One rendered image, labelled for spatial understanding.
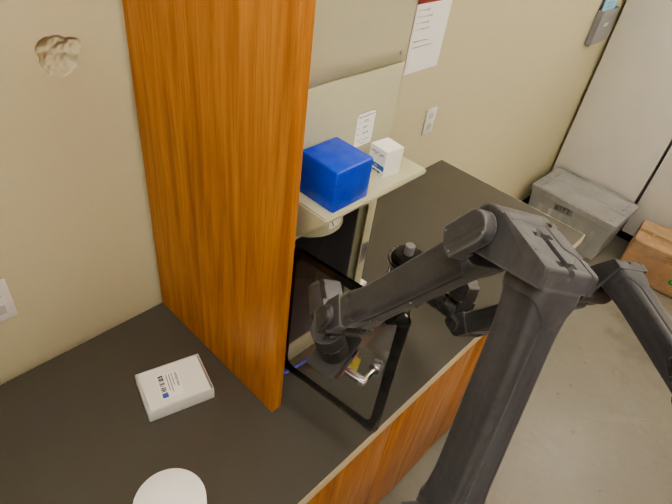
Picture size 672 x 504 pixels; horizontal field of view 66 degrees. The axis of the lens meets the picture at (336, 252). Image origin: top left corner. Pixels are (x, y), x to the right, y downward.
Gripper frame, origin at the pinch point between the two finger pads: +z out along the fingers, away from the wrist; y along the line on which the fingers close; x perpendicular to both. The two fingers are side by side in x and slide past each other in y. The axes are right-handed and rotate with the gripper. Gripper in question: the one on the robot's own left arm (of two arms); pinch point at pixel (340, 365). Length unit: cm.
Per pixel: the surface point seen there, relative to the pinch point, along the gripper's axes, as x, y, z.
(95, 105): -67, -7, -35
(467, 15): -53, -140, 23
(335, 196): -11.3, -19.0, -29.5
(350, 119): -21, -36, -30
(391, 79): -20, -48, -31
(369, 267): -28, -41, 47
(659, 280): 63, -203, 212
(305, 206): -16.4, -15.6, -26.5
